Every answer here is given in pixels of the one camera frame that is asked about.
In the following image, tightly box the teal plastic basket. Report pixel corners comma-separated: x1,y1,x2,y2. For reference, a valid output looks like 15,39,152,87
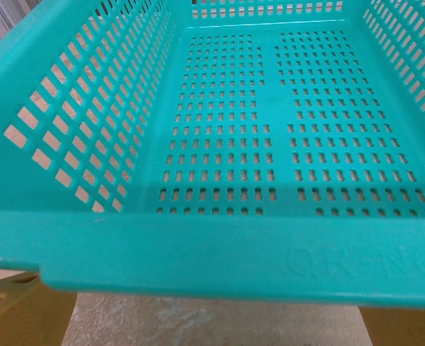
0,0,425,311

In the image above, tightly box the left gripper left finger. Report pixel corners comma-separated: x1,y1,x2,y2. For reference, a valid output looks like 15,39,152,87
0,272,78,346

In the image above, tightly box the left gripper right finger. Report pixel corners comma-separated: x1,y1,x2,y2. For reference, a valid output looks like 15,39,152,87
358,306,425,346

